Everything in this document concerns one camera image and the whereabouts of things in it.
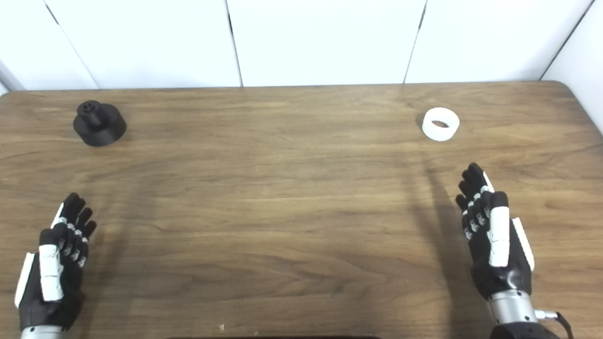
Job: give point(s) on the white and black right hand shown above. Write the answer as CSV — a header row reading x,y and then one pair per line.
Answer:
x,y
499,235

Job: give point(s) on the round black stepped part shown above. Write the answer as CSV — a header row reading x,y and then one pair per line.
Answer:
x,y
100,125

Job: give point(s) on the grey wall post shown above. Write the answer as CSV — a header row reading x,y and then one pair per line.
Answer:
x,y
8,77

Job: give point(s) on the white and black left hand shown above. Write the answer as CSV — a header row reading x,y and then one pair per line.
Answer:
x,y
49,270

